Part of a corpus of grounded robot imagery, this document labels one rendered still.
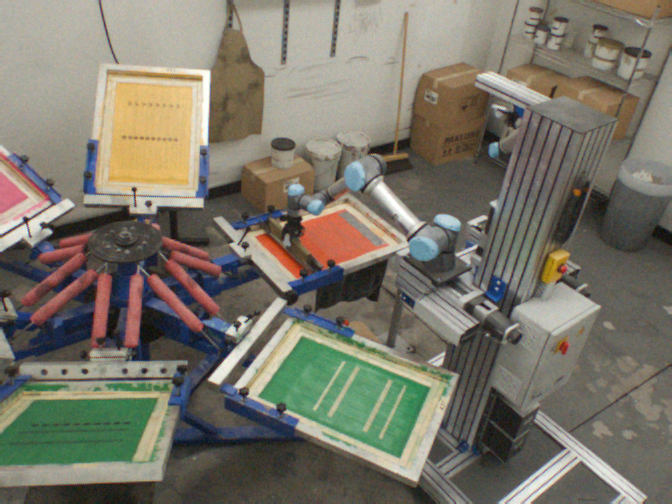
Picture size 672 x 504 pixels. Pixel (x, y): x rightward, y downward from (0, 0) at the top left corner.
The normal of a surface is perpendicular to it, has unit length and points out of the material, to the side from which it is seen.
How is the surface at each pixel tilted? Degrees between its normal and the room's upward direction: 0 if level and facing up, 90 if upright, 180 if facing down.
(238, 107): 90
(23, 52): 90
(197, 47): 90
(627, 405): 0
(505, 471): 0
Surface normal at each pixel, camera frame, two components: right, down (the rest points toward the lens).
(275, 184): 0.63, 0.49
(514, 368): -0.77, 0.30
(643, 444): 0.11, -0.80
